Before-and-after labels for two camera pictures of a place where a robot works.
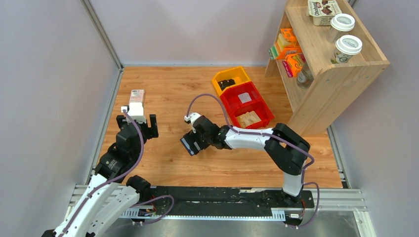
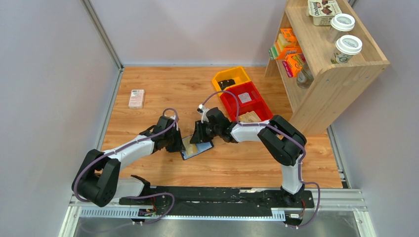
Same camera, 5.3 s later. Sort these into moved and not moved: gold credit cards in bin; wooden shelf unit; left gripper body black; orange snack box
Moved: left gripper body black
Not moved: orange snack box; wooden shelf unit; gold credit cards in bin
